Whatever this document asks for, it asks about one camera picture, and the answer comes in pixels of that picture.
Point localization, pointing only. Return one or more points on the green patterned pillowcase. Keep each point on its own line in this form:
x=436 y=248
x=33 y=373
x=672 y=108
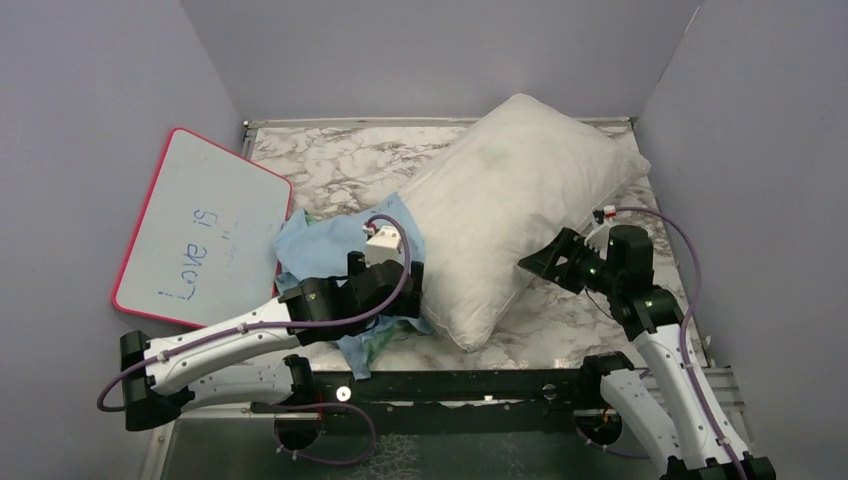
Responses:
x=382 y=331

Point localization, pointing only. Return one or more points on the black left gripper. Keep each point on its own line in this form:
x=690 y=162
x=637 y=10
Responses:
x=409 y=305

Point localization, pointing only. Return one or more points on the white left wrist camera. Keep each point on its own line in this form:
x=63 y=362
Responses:
x=383 y=244

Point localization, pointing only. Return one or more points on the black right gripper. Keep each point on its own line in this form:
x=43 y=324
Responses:
x=544 y=261

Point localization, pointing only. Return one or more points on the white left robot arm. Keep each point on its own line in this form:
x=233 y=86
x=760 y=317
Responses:
x=251 y=358

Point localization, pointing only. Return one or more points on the aluminium table edge frame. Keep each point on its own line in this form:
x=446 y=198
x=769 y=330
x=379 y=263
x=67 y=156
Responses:
x=354 y=122

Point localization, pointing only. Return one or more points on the pink framed whiteboard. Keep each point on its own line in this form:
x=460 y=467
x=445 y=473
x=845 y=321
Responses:
x=202 y=250

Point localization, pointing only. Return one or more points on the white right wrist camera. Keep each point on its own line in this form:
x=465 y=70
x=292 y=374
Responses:
x=599 y=228

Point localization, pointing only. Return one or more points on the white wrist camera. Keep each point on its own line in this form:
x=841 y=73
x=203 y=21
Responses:
x=599 y=228
x=383 y=244

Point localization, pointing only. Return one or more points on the light blue pillowcase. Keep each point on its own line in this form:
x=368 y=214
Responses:
x=308 y=248

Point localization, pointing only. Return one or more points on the white pillow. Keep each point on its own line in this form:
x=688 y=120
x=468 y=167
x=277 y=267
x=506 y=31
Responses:
x=499 y=192

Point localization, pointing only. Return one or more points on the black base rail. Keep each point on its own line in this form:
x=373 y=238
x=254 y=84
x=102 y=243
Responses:
x=450 y=402

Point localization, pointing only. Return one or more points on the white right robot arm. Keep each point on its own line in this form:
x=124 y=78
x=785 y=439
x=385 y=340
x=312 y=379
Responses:
x=685 y=432

